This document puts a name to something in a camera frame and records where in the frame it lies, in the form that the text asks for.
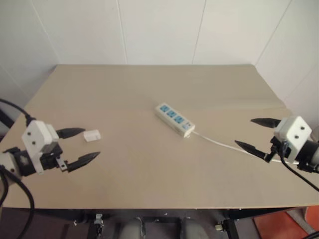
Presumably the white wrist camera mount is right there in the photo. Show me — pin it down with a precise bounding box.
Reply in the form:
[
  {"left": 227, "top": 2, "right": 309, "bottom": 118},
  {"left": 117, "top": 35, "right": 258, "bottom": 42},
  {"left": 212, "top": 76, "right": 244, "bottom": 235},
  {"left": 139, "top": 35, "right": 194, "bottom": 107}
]
[
  {"left": 273, "top": 115, "right": 313, "bottom": 160},
  {"left": 21, "top": 120, "right": 60, "bottom": 176}
]

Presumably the black table frame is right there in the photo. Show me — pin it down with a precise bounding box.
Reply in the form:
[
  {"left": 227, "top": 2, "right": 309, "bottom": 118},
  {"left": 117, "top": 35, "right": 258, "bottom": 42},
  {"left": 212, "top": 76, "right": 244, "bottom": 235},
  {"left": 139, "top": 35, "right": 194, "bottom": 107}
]
[{"left": 0, "top": 206, "right": 319, "bottom": 239}]

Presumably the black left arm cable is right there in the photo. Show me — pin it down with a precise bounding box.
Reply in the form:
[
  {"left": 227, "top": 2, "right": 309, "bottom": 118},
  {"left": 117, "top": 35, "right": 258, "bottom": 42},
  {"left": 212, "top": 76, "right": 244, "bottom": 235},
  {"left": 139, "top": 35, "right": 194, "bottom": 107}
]
[{"left": 0, "top": 98, "right": 36, "bottom": 239}]

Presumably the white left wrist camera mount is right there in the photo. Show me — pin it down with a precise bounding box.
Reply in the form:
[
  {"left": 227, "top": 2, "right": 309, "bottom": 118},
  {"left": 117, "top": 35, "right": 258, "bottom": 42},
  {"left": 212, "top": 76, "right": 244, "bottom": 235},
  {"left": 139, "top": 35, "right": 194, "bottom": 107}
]
[{"left": 21, "top": 120, "right": 60, "bottom": 176}]

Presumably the white plug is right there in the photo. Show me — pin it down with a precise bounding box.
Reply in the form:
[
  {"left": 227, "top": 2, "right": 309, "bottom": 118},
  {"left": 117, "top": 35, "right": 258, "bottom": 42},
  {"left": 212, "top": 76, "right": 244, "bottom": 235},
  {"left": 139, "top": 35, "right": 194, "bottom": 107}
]
[{"left": 83, "top": 128, "right": 102, "bottom": 142}]

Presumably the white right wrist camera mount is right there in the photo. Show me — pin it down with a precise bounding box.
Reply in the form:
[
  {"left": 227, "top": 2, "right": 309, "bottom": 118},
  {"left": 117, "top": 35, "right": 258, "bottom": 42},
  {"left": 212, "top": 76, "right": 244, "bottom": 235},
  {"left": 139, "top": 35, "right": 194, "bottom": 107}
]
[{"left": 273, "top": 115, "right": 313, "bottom": 160}]

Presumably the orange mat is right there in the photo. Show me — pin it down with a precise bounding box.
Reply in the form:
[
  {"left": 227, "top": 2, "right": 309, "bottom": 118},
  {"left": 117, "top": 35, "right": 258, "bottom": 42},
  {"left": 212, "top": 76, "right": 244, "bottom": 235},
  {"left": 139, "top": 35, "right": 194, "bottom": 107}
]
[{"left": 252, "top": 206, "right": 319, "bottom": 239}]

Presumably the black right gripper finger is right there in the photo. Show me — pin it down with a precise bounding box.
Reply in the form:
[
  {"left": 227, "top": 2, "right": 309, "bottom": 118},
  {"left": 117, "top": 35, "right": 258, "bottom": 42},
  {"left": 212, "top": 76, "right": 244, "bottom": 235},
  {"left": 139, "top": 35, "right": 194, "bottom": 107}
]
[
  {"left": 250, "top": 117, "right": 282, "bottom": 129},
  {"left": 234, "top": 139, "right": 272, "bottom": 160}
]

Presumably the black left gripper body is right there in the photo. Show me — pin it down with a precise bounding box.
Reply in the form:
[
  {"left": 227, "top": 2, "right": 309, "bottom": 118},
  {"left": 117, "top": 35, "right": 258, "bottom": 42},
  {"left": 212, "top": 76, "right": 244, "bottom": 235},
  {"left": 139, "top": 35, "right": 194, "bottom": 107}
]
[{"left": 40, "top": 142, "right": 70, "bottom": 174}]

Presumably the white power strip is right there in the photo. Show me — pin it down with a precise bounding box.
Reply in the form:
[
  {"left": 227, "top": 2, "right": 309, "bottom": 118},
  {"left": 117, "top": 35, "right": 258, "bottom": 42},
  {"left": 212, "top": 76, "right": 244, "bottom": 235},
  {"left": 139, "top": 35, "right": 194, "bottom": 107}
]
[{"left": 155, "top": 103, "right": 196, "bottom": 138}]

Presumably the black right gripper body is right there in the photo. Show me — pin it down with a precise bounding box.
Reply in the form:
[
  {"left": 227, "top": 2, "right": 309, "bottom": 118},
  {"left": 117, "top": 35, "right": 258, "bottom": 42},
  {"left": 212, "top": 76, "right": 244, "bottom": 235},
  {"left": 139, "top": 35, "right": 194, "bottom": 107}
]
[{"left": 264, "top": 136, "right": 292, "bottom": 164}]

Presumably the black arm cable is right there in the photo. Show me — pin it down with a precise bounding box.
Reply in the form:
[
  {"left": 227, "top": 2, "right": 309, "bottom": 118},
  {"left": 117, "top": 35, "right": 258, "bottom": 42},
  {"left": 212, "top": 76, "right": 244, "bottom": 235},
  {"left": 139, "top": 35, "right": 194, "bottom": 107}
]
[
  {"left": 279, "top": 140, "right": 319, "bottom": 193},
  {"left": 0, "top": 98, "right": 36, "bottom": 239}
]

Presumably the white power cable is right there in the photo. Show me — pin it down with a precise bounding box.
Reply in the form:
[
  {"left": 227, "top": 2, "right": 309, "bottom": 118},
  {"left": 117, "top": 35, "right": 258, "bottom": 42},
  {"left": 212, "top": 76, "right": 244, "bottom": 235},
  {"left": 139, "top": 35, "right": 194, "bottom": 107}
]
[{"left": 188, "top": 130, "right": 300, "bottom": 165}]

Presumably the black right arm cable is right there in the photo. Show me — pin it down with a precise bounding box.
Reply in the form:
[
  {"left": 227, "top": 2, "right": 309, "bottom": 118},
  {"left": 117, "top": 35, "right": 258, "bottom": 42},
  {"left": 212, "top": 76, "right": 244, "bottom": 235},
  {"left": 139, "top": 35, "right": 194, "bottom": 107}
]
[{"left": 279, "top": 140, "right": 319, "bottom": 193}]

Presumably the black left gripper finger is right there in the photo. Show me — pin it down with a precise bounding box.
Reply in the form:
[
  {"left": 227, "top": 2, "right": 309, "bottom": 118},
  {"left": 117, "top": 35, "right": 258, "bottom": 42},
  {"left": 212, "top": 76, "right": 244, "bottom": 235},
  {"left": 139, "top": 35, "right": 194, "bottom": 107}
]
[
  {"left": 66, "top": 151, "right": 101, "bottom": 173},
  {"left": 55, "top": 127, "right": 86, "bottom": 139}
]

